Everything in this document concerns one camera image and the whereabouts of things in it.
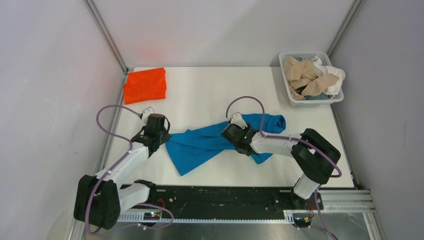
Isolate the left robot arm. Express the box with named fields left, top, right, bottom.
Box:
left=73, top=113, right=171, bottom=230

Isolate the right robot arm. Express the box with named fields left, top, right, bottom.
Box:
left=221, top=123, right=342, bottom=209

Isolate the folded orange t shirt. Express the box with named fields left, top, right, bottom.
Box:
left=123, top=67, right=167, bottom=105

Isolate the left controller board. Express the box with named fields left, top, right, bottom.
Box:
left=142, top=211, right=161, bottom=221

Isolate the controller board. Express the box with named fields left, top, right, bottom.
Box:
left=293, top=216, right=314, bottom=229
left=142, top=211, right=161, bottom=221

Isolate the beige t shirt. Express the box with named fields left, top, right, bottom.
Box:
left=283, top=56, right=337, bottom=101

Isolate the light blue t shirt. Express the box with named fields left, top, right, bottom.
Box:
left=303, top=93, right=333, bottom=101

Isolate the right controller board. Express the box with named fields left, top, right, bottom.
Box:
left=293, top=216, right=314, bottom=229

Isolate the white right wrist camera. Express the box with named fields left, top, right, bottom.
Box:
left=229, top=112, right=248, bottom=130

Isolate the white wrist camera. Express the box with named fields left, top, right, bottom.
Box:
left=139, top=107, right=155, bottom=120
left=229, top=112, right=248, bottom=130

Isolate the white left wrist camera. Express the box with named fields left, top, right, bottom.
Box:
left=139, top=107, right=155, bottom=120

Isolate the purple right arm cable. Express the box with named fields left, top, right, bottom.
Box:
left=225, top=96, right=343, bottom=240

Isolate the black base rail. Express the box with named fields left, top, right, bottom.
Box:
left=146, top=185, right=324, bottom=221

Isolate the left aluminium frame post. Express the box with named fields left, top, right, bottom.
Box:
left=83, top=0, right=129, bottom=75

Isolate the aluminium frame post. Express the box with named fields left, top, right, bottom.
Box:
left=83, top=0, right=129, bottom=75
left=326, top=0, right=365, bottom=58

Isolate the right aluminium frame post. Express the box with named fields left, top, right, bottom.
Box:
left=326, top=0, right=365, bottom=58

